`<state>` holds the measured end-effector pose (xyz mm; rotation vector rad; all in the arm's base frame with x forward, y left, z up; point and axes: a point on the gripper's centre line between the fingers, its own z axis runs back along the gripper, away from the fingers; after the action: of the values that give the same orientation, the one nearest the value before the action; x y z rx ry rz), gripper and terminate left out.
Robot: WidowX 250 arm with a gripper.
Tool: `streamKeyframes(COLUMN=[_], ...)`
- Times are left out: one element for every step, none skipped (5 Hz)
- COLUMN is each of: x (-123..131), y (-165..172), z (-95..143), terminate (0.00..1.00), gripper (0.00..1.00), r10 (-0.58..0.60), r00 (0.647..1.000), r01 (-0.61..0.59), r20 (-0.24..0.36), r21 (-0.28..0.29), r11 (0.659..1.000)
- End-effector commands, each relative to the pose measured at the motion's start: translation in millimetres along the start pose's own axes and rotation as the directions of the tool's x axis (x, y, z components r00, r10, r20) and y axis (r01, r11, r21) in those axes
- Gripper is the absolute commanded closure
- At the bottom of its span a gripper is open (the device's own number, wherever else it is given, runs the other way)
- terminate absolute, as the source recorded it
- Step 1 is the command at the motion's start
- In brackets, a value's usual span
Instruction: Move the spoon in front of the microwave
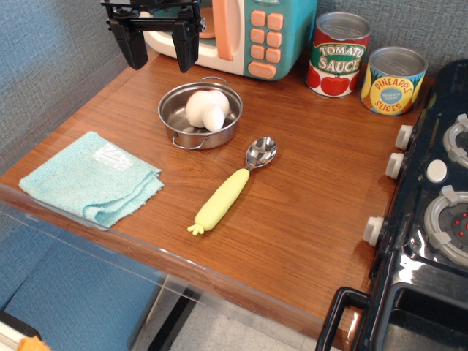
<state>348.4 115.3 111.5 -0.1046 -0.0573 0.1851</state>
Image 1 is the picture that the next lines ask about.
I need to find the pineapple slices can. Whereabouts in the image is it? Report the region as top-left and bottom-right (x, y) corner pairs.
(361, 47), (429, 116)

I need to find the teal toy microwave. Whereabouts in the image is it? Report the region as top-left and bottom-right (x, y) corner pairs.
(143, 0), (318, 82)

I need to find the spoon with yellow-green handle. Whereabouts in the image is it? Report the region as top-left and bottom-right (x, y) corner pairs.
(187, 137), (278, 236)

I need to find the white toy mushroom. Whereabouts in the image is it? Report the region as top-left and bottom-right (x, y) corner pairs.
(185, 90), (230, 132)

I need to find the black toy stove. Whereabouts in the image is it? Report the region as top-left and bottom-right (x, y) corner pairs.
(316, 59), (467, 350)

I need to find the tomato sauce can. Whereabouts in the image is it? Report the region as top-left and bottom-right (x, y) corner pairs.
(306, 12), (371, 97)

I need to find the light blue folded cloth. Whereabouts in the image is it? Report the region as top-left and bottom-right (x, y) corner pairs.
(19, 132), (164, 227)

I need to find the orange microwave turntable plate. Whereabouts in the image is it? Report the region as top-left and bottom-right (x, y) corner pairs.
(200, 7), (216, 39)

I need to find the orange fuzzy object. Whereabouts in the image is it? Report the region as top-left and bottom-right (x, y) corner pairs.
(17, 336), (51, 351)

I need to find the small steel pot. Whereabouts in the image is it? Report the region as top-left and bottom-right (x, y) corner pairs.
(158, 77), (244, 150)

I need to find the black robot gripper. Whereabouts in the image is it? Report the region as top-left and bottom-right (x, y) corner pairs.
(100, 1), (205, 73)

